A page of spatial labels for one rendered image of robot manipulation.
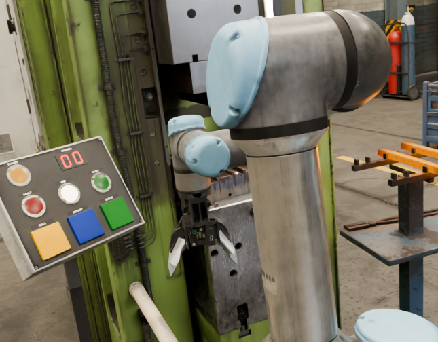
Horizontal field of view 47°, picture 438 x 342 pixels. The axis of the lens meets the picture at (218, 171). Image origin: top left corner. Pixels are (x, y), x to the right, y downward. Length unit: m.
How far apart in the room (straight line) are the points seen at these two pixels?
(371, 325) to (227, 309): 1.05
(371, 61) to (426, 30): 10.26
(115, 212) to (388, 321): 0.84
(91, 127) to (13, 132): 5.13
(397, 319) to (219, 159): 0.40
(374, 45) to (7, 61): 6.23
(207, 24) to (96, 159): 0.52
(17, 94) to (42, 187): 5.40
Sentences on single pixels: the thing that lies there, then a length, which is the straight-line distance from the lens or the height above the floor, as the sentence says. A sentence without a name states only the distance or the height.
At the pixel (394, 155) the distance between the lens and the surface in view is 1.88.
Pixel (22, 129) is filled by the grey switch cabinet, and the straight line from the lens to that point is 6.76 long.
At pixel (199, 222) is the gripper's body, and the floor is 1.08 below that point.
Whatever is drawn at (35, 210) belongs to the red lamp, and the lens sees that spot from 1.31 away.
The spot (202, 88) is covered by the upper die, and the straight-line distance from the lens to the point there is 1.58.
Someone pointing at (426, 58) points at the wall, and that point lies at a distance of 10.89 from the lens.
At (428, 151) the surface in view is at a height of 0.96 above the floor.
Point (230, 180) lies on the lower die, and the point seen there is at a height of 0.97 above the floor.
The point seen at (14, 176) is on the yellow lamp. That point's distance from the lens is 1.33.
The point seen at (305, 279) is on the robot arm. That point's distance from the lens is 0.61.
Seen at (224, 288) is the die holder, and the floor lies 0.63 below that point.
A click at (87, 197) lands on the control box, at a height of 1.07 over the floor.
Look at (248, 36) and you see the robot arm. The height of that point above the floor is 1.44.
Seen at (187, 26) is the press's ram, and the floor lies 1.47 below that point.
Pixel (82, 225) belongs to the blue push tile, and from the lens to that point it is 1.33.
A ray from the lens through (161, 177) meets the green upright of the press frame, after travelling 1.73.
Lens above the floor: 1.45
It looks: 16 degrees down
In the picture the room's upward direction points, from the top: 6 degrees counter-clockwise
